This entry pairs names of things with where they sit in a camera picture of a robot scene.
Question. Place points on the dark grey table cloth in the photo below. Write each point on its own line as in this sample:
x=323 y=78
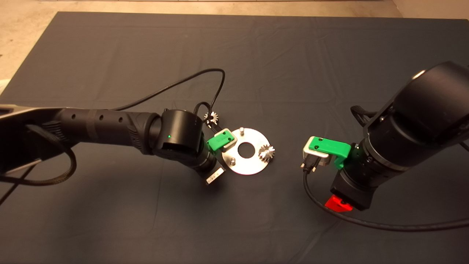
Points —
x=293 y=47

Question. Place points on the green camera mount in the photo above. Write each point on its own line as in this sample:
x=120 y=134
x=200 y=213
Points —
x=219 y=141
x=329 y=146

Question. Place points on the green right camera mount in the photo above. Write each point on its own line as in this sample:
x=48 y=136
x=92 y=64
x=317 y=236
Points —
x=329 y=146

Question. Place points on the small steel planetary gear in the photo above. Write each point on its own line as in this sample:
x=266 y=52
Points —
x=264 y=154
x=215 y=117

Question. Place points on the round metal carrier plate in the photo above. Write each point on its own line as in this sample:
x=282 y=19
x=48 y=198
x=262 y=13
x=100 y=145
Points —
x=253 y=167

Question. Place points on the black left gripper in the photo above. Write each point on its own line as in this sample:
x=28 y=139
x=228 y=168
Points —
x=214 y=175

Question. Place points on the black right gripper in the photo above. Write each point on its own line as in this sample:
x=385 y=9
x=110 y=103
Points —
x=351 y=190

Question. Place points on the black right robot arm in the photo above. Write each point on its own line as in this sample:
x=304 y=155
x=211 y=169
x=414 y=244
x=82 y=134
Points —
x=421 y=110

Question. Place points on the green left camera mount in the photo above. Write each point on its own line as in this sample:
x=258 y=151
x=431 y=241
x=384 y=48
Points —
x=219 y=141

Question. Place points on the silver right camera box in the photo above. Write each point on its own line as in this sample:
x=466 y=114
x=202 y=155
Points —
x=311 y=156

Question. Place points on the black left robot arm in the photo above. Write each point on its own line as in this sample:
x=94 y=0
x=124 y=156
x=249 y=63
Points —
x=110 y=123

